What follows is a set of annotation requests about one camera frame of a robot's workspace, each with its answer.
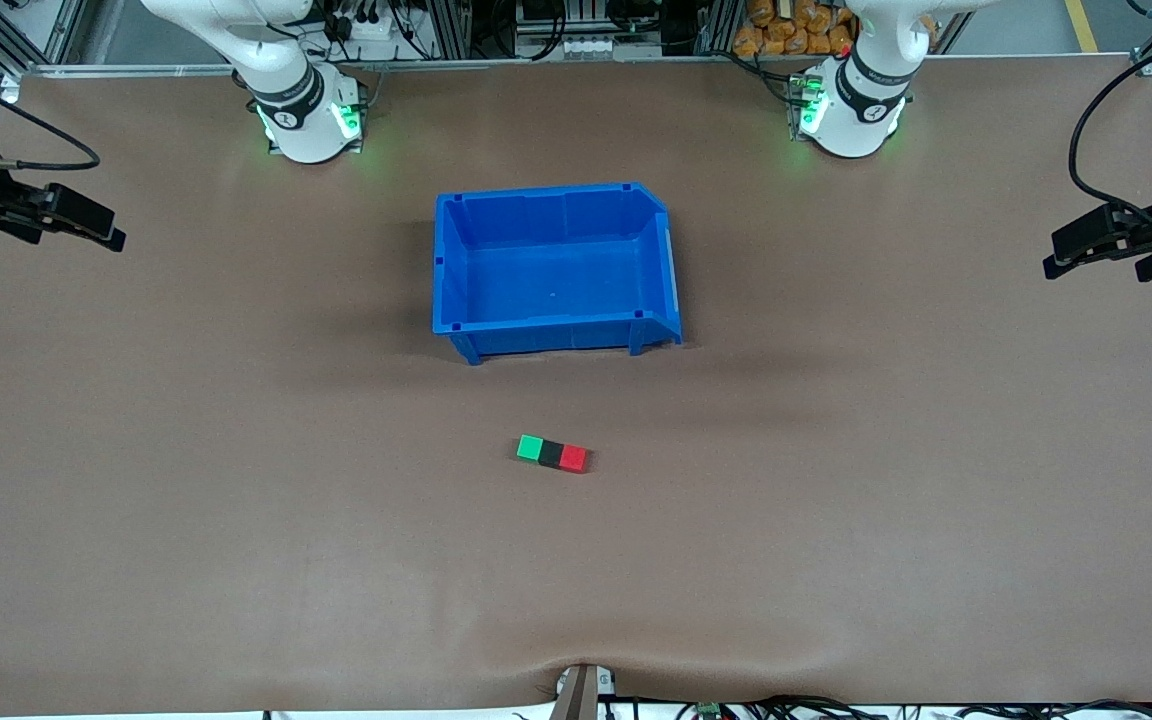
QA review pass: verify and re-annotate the white power strip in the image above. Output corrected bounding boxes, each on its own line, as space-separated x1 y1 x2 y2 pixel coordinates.
336 8 399 43

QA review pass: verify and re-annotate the blue plastic storage bin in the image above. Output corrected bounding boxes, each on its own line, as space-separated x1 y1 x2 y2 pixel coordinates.
432 182 684 366

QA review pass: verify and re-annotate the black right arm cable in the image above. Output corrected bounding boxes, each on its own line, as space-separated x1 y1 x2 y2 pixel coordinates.
0 58 102 172

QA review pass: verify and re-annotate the aluminium table edge rail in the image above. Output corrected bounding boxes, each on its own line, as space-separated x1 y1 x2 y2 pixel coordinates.
24 54 1139 78

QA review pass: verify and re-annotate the black cable bundle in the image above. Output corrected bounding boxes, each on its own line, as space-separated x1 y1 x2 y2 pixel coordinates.
676 695 1152 720

